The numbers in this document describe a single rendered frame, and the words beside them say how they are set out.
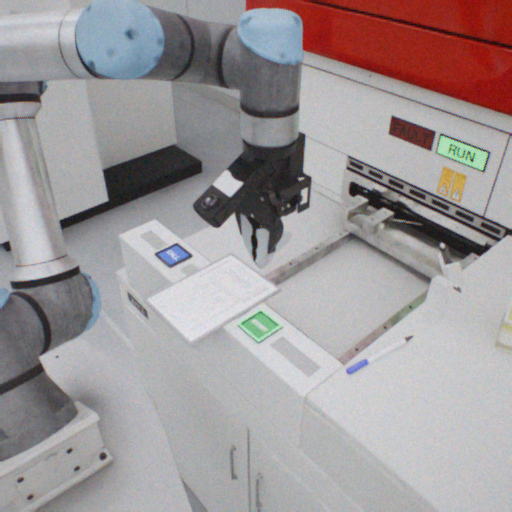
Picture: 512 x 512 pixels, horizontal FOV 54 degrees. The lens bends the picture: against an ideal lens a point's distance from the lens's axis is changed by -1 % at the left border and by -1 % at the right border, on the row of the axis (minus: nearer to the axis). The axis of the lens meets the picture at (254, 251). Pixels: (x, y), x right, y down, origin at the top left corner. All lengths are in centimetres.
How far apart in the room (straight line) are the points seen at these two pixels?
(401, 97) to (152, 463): 92
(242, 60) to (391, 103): 69
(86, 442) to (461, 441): 55
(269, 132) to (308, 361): 38
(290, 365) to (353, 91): 74
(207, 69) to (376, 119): 71
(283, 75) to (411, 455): 52
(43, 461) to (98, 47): 57
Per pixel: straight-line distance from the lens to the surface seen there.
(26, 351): 85
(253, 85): 63
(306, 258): 121
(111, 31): 54
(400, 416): 80
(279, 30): 61
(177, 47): 59
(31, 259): 91
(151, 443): 93
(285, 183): 71
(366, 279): 122
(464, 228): 124
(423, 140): 123
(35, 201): 90
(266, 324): 88
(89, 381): 103
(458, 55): 110
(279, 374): 82
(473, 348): 92
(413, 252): 123
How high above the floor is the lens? 160
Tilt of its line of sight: 38 degrees down
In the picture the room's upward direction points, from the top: straight up
